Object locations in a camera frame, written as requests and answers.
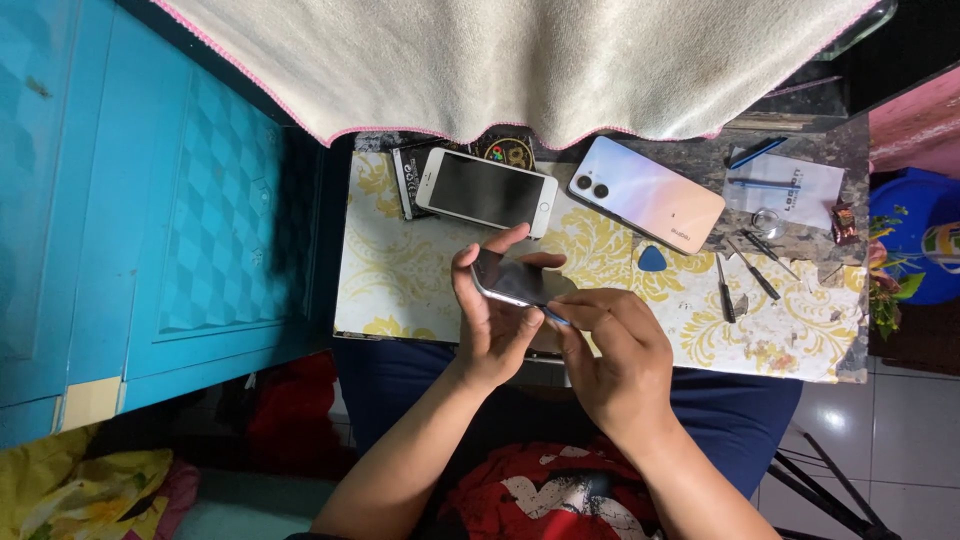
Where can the person's left hand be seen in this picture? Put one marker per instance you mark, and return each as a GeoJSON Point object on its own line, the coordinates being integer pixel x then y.
{"type": "Point", "coordinates": [476, 337]}

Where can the person's right hand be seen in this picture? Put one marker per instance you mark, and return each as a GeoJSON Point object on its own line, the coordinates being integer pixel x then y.
{"type": "Point", "coordinates": [622, 360]}

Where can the dark silver-edged smartphone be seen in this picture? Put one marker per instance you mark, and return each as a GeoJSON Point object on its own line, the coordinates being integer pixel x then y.
{"type": "Point", "coordinates": [517, 281]}

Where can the thin blue prying pick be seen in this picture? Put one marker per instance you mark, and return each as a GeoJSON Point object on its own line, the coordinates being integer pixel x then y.
{"type": "Point", "coordinates": [561, 320]}

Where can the white yellow floral table cover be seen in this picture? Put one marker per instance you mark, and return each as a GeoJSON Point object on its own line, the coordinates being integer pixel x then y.
{"type": "Point", "coordinates": [405, 277]}

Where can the blue triangular opening pick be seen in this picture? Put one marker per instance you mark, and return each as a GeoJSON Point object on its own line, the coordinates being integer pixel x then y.
{"type": "Point", "coordinates": [652, 260]}

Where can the short black screwdriver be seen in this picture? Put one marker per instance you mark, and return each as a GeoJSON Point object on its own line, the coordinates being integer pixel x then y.
{"type": "Point", "coordinates": [726, 296]}

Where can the white smartphone with home button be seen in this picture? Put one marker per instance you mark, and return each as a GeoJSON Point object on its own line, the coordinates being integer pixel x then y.
{"type": "Point", "coordinates": [487, 191]}

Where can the person's red printed shirt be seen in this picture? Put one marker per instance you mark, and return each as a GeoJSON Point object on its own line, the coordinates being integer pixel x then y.
{"type": "Point", "coordinates": [555, 495]}

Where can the black screwdriver with silver shaft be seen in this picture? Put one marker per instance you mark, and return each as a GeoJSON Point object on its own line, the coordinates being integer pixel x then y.
{"type": "Point", "coordinates": [757, 274]}

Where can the pink gradient smartphone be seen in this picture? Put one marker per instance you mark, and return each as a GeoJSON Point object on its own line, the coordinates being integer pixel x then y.
{"type": "Point", "coordinates": [649, 195]}

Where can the black phone battery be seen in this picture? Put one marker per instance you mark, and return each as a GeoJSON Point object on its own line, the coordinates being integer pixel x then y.
{"type": "Point", "coordinates": [405, 184]}

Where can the long thin black screwdriver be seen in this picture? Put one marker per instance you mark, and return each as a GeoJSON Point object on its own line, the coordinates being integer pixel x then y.
{"type": "Point", "coordinates": [769, 253]}

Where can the black packet with round logo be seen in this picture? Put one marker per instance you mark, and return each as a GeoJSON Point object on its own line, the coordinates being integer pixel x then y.
{"type": "Point", "coordinates": [506, 152]}

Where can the red cloth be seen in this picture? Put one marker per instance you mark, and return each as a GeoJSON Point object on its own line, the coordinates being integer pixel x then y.
{"type": "Point", "coordinates": [296, 409]}

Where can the clear suction cup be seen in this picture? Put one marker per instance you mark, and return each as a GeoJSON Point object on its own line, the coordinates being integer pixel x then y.
{"type": "Point", "coordinates": [769, 223]}

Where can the blue pen tool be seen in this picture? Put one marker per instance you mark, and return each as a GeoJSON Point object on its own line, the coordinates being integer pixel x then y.
{"type": "Point", "coordinates": [761, 184]}
{"type": "Point", "coordinates": [757, 152]}

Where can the black metal stand legs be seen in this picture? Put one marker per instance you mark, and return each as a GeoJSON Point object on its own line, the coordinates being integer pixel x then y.
{"type": "Point", "coordinates": [825, 487]}

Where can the white printed paper sheet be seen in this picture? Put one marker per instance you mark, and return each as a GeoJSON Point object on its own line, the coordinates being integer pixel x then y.
{"type": "Point", "coordinates": [817, 195]}

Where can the brown foil wrapper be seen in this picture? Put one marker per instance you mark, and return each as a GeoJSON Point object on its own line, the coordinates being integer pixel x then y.
{"type": "Point", "coordinates": [845, 223]}

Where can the artificial flower bunch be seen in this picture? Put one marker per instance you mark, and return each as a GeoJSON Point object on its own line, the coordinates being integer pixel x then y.
{"type": "Point", "coordinates": [889, 289]}

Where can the cream towel with pink edge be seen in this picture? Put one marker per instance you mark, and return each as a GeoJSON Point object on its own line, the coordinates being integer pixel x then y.
{"type": "Point", "coordinates": [525, 60]}

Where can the wooden strip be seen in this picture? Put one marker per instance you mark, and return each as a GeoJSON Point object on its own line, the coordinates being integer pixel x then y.
{"type": "Point", "coordinates": [784, 121]}

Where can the blue plastic basin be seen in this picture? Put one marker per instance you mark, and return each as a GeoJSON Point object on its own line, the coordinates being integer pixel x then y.
{"type": "Point", "coordinates": [919, 240]}

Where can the turquoise patterned cabinet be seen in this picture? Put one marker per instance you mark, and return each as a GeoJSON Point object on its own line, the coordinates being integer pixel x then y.
{"type": "Point", "coordinates": [150, 225]}

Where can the pink board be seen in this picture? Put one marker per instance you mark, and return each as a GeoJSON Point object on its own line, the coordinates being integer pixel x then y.
{"type": "Point", "coordinates": [915, 120]}

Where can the clear glass panel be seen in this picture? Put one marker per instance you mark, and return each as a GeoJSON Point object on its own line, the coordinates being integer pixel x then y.
{"type": "Point", "coordinates": [859, 30]}

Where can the yellow floral cloth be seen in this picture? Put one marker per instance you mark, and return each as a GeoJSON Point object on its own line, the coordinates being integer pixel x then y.
{"type": "Point", "coordinates": [82, 487]}

